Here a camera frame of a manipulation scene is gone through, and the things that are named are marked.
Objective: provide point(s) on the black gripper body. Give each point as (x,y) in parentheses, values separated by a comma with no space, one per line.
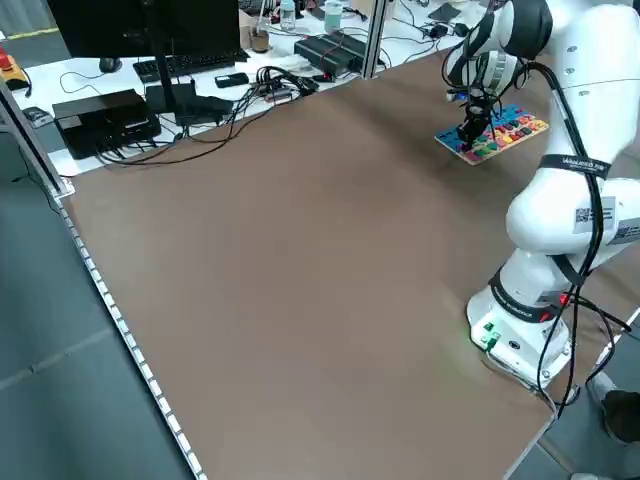
(474,117)

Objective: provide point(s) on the blue wooden toy board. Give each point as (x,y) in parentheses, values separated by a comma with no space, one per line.
(447,137)

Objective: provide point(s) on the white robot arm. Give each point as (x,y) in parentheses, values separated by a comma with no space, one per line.
(540,220)

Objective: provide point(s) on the black power adapter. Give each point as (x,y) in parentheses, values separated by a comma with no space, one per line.
(440,31)

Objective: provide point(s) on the dark flat notebook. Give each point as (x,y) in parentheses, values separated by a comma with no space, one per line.
(444,11)

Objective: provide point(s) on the black finned power unit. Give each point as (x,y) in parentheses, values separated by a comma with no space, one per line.
(330,52)

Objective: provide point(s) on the pale teal cup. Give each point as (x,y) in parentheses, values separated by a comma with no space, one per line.
(334,16)

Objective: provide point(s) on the clear plastic bottle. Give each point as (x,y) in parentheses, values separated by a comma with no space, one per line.
(288,15)

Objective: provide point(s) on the brown cup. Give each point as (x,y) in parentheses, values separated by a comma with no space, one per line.
(260,41)

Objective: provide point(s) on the small black handheld device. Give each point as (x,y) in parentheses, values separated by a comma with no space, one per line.
(231,79)

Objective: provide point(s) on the black keyboard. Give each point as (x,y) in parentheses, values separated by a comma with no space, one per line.
(200,62)

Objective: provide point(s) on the black monitor stand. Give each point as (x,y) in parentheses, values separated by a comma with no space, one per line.
(162,75)

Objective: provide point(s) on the person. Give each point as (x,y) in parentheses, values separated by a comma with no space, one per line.
(622,415)

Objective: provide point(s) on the black computer mouse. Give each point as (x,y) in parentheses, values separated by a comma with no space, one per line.
(109,64)

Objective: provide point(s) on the large black electronics box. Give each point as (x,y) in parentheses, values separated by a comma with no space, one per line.
(100,120)

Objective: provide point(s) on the black computer monitor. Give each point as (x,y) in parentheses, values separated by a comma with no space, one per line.
(110,25)

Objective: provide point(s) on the small grey desk device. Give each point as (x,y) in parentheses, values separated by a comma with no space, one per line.
(37,116)

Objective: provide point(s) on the red emergency stop button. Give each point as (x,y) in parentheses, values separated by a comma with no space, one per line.
(10,67)

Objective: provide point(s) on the aluminium post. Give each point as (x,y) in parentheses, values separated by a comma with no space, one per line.
(374,35)

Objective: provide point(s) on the aluminium table edge rail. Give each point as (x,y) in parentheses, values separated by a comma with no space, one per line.
(130,340)

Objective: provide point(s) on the aluminium corner frame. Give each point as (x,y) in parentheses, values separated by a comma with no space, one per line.
(35,150)

